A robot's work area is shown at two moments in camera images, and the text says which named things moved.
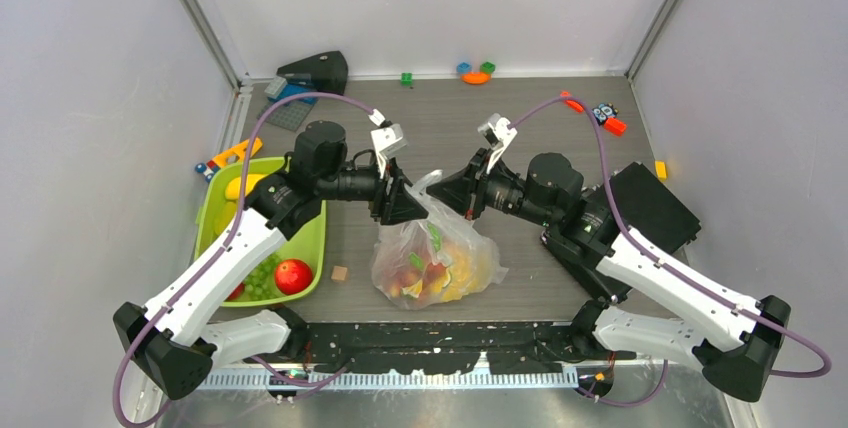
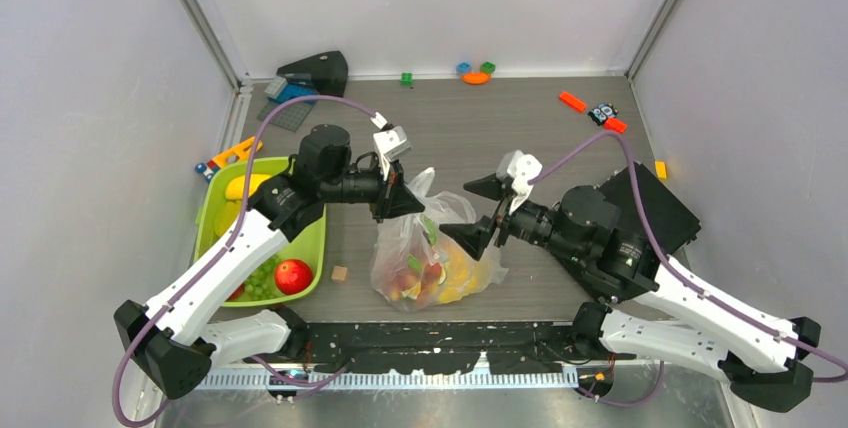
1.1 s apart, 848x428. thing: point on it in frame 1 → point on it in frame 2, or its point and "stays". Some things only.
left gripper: x=393 y=204 stays
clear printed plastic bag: x=436 y=260 stays
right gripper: x=466 y=191 → x=492 y=188
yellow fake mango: x=467 y=273 stays
